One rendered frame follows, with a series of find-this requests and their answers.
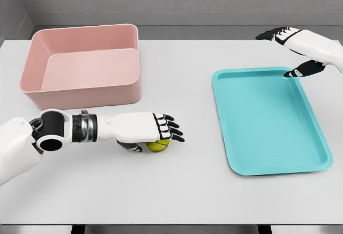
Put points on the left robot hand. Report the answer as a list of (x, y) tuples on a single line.
[(142, 128)]

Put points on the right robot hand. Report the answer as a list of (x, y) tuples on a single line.
[(308, 44)]

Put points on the yellow-green tennis ball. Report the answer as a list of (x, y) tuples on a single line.
[(158, 145)]

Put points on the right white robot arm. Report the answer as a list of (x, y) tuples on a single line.
[(341, 57)]

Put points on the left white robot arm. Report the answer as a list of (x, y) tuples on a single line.
[(53, 134)]

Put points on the pink rectangular basket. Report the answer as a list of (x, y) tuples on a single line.
[(85, 65)]

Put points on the blue rectangular tray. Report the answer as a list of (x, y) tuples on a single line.
[(268, 121)]

